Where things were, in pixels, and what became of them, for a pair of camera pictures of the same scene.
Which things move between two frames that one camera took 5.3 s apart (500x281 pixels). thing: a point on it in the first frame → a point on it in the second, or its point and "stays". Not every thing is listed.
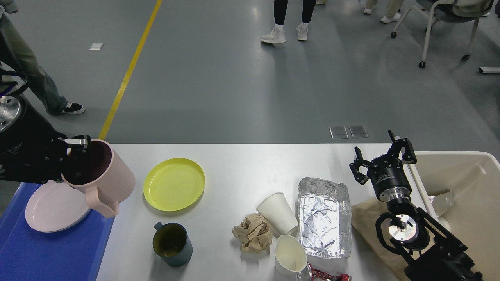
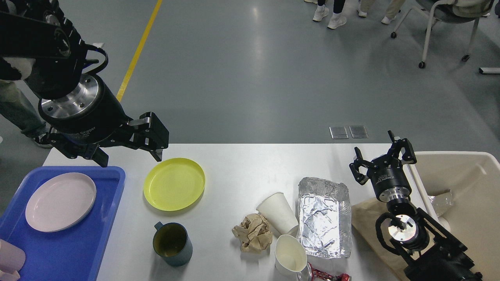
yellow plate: [174, 184] stays
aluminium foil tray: [324, 218] stays
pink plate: [56, 207] stays
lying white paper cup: [277, 212] stays
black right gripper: [386, 175] stays
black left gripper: [32, 149] → [92, 111]
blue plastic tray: [27, 254] stays
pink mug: [97, 172] → [12, 258]
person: [277, 34] → [337, 19]
